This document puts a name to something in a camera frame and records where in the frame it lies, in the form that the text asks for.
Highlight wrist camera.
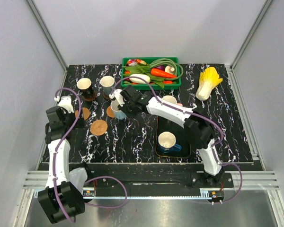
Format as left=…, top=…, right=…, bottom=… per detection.
left=109, top=89, right=125, bottom=106
left=54, top=96, right=74, bottom=113

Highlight black serving tray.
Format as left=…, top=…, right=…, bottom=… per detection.
left=156, top=117, right=191, bottom=158

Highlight light brown wooden coaster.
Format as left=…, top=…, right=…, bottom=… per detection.
left=75, top=107, right=90, bottom=120
left=106, top=106, right=115, bottom=118

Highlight white mushroom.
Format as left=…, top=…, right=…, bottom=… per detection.
left=165, top=65, right=175, bottom=75

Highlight woven rattan coaster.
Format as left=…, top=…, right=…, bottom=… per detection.
left=90, top=120, right=108, bottom=136

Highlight green long beans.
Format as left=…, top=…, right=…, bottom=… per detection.
left=150, top=58, right=184, bottom=80

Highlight pink cup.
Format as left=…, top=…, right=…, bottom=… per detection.
left=162, top=95, right=183, bottom=106

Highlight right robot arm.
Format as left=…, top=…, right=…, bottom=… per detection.
left=113, top=85, right=224, bottom=187

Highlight colourful snack packet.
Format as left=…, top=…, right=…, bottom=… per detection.
left=126, top=59, right=147, bottom=67

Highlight dark walnut coaster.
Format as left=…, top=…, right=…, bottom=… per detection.
left=82, top=91, right=97, bottom=102
left=103, top=92, right=111, bottom=100

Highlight yellow napa cabbage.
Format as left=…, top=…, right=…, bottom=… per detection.
left=196, top=67, right=223, bottom=101

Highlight white cup dark body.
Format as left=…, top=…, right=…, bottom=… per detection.
left=77, top=78, right=94, bottom=94

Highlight purple onion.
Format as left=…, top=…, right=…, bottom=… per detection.
left=156, top=65, right=165, bottom=71

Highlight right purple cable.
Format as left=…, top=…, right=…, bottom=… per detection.
left=110, top=76, right=244, bottom=204

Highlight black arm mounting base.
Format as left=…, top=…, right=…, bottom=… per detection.
left=61, top=162, right=235, bottom=197

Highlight light blue cup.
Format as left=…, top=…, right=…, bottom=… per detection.
left=110, top=100, right=126, bottom=120

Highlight leafy green vegetable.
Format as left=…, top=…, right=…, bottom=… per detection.
left=123, top=65, right=165, bottom=89

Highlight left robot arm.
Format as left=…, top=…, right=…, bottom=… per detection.
left=37, top=106, right=93, bottom=224

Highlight white radish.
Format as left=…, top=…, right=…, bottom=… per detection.
left=129, top=74, right=151, bottom=84

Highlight orange carrot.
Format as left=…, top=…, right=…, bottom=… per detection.
left=151, top=68, right=176, bottom=79

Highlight grey blue cup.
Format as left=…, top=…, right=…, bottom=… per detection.
left=100, top=76, right=115, bottom=96

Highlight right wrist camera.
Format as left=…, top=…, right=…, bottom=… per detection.
left=109, top=89, right=125, bottom=106

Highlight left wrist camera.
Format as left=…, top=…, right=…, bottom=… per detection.
left=54, top=96, right=74, bottom=113

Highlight green plastic vegetable tray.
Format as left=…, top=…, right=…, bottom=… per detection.
left=121, top=57, right=181, bottom=90

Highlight dark blue cup front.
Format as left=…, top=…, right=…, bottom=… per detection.
left=158, top=131, right=182, bottom=153

